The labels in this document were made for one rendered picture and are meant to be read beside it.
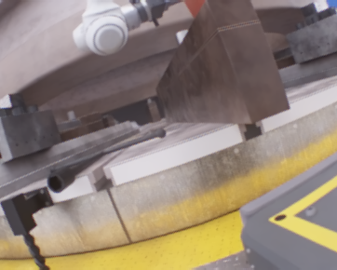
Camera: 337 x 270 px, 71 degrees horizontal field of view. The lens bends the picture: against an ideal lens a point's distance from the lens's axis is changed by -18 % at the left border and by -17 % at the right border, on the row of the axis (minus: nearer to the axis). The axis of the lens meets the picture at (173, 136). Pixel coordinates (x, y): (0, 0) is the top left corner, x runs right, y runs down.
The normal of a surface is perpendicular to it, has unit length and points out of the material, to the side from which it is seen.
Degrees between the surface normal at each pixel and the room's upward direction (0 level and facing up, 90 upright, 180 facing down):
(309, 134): 90
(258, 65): 90
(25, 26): 90
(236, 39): 90
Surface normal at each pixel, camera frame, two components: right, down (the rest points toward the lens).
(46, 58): -0.14, 0.14
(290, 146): 0.17, 0.04
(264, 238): -0.32, -0.94
